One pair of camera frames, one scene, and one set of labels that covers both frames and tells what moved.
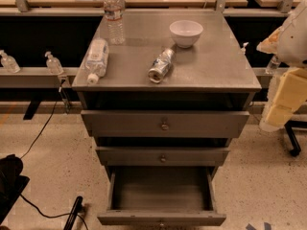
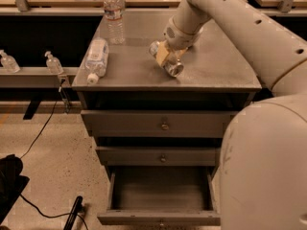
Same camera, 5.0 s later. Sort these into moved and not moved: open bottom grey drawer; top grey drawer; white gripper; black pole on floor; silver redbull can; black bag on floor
Moved: silver redbull can; white gripper
Not moved: top grey drawer; black bag on floor; black pole on floor; open bottom grey drawer
